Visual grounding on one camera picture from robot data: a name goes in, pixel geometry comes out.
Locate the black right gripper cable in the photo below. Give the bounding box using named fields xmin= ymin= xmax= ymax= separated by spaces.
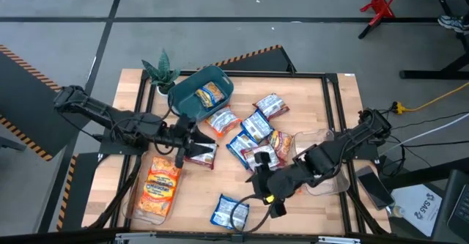
xmin=229 ymin=194 xmax=279 ymax=234

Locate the white floor cable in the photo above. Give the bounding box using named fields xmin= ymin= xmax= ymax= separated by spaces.
xmin=408 ymin=112 xmax=469 ymax=141

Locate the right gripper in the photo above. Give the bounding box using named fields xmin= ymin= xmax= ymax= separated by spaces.
xmin=245 ymin=150 xmax=289 ymax=219

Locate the blue ramen noodle pack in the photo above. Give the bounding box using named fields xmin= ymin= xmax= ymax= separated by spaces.
xmin=210 ymin=193 xmax=251 ymax=231
xmin=194 ymin=81 xmax=226 ymax=109
xmin=226 ymin=130 xmax=259 ymax=170
xmin=240 ymin=108 xmax=275 ymax=143

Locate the black laptop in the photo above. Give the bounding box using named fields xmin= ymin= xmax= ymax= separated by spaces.
xmin=431 ymin=169 xmax=469 ymax=243

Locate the person's shoe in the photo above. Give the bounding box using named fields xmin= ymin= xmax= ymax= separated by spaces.
xmin=437 ymin=14 xmax=469 ymax=35

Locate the clear plastic bin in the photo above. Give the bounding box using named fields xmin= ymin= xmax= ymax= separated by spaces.
xmin=122 ymin=152 xmax=184 ymax=226
xmin=292 ymin=128 xmax=351 ymax=196

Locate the potted snake plant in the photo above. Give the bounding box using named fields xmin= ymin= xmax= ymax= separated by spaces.
xmin=141 ymin=48 xmax=181 ymax=97

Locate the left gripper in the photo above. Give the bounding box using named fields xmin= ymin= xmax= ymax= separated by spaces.
xmin=160 ymin=114 xmax=218 ymax=169

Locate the red ramen noodle pack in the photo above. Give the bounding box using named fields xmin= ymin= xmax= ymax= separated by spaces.
xmin=240 ymin=144 xmax=285 ymax=172
xmin=252 ymin=92 xmax=290 ymax=121
xmin=184 ymin=142 xmax=220 ymax=171
xmin=266 ymin=129 xmax=294 ymax=163

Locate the teal plastic bin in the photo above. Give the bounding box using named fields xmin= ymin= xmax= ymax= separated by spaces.
xmin=167 ymin=64 xmax=235 ymax=123

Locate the red metal stand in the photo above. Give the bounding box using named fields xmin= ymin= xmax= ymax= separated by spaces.
xmin=358 ymin=0 xmax=410 ymax=40

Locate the silver metal bar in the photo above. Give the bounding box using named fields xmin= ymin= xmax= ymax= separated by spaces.
xmin=115 ymin=231 xmax=362 ymax=244

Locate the black smartphone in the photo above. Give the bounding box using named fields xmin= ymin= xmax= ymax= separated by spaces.
xmin=355 ymin=165 xmax=396 ymax=210

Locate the black hazard-striped floor mat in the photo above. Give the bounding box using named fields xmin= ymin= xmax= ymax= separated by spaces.
xmin=56 ymin=152 xmax=100 ymax=232
xmin=197 ymin=44 xmax=297 ymax=73
xmin=0 ymin=44 xmax=92 ymax=162

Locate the black desk leg frame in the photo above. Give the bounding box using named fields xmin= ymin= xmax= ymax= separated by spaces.
xmin=399 ymin=0 xmax=469 ymax=80

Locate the yellow extension cord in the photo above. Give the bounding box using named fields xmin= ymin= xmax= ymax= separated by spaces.
xmin=394 ymin=82 xmax=469 ymax=115

